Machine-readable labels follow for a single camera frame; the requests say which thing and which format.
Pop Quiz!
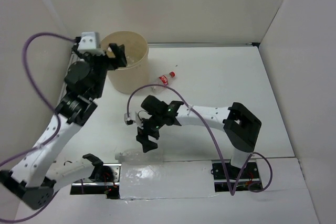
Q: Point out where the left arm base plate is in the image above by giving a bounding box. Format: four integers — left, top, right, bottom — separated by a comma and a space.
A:
70, 163, 121, 199

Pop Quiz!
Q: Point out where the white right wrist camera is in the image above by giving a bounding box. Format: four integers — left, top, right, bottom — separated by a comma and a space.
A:
124, 111, 142, 127

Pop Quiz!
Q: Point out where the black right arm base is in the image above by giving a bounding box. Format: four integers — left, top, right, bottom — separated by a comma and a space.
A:
211, 161, 260, 185

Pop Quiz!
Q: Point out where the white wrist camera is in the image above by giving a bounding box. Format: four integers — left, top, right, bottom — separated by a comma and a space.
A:
78, 31, 101, 54
124, 111, 142, 127

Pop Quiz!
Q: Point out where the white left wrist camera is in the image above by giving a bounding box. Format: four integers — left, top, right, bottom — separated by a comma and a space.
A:
78, 31, 101, 54

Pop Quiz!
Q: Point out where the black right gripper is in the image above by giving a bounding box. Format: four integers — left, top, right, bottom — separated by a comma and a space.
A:
136, 113, 164, 153

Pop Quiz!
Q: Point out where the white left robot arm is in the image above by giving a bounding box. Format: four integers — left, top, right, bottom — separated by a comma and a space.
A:
1, 43, 128, 210

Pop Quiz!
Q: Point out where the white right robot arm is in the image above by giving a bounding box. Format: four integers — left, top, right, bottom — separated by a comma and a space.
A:
136, 95, 262, 178

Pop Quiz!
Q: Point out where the beige round bin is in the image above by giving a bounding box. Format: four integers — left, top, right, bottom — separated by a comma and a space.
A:
100, 31, 150, 94

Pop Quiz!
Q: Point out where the clear crushed bottle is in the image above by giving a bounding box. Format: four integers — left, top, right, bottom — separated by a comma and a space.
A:
126, 56, 138, 67

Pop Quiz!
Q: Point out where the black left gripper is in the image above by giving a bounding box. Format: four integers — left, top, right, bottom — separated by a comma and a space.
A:
72, 43, 127, 98

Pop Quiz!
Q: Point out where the red label cola bottle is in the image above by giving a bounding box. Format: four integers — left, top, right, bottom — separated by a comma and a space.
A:
151, 71, 175, 94

